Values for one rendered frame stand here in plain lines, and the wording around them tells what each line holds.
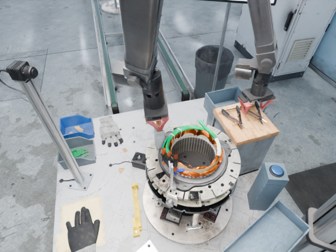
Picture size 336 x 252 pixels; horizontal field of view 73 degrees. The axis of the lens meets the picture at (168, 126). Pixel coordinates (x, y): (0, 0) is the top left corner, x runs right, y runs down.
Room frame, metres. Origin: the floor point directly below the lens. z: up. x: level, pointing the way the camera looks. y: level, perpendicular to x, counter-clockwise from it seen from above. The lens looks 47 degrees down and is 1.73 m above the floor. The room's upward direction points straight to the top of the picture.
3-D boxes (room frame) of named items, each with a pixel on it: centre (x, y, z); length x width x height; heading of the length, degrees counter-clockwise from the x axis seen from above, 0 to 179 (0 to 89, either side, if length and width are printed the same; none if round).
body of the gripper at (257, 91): (0.69, -0.34, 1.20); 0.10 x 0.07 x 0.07; 108
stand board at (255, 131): (0.66, -0.32, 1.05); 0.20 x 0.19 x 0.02; 18
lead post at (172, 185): (0.34, -0.01, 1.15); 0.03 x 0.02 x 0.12; 8
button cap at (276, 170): (0.43, -0.38, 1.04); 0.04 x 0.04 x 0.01
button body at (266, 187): (0.43, -0.38, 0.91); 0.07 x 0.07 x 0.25; 86
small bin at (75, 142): (0.68, 0.45, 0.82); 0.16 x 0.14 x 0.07; 105
